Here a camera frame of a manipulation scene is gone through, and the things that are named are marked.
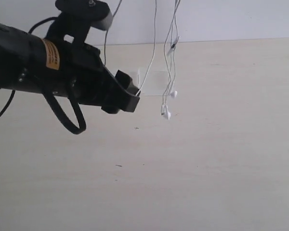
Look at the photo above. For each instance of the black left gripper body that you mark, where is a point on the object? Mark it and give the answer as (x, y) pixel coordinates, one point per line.
(76, 71)

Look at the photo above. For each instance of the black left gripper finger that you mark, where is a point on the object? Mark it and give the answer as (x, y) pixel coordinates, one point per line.
(126, 82)
(118, 99)

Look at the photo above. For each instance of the white wired earphones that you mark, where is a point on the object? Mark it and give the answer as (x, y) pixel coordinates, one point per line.
(169, 48)

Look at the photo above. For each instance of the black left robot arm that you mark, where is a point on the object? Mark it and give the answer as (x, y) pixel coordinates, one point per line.
(22, 59)

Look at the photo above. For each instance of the clear plastic storage case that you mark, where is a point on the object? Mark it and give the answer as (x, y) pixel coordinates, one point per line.
(155, 84)

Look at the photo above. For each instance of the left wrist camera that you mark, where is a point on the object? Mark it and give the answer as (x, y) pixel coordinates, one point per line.
(77, 17)

